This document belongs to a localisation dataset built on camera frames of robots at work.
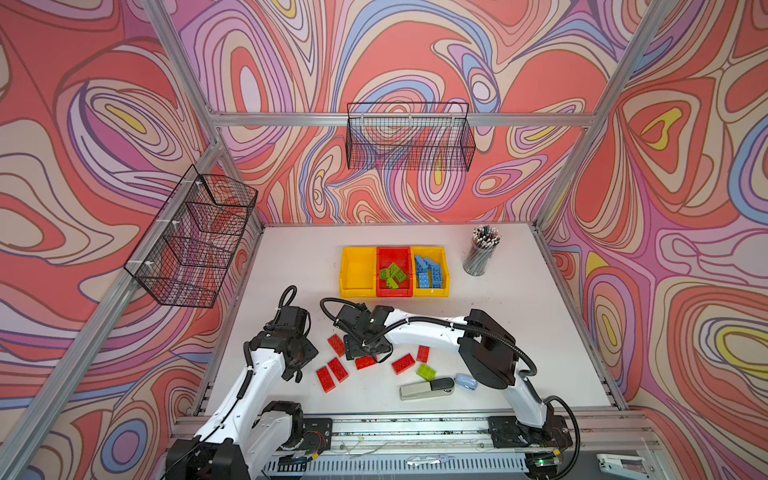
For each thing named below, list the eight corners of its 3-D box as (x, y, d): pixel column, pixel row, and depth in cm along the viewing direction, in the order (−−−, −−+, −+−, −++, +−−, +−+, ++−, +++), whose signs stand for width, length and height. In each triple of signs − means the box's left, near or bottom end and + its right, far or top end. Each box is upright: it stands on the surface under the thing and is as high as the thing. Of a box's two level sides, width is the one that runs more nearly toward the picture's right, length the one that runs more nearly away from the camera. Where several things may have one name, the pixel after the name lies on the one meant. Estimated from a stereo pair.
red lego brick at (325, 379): (325, 394, 82) (324, 392, 80) (316, 374, 85) (314, 371, 84) (336, 387, 83) (335, 385, 81) (327, 367, 87) (325, 364, 85)
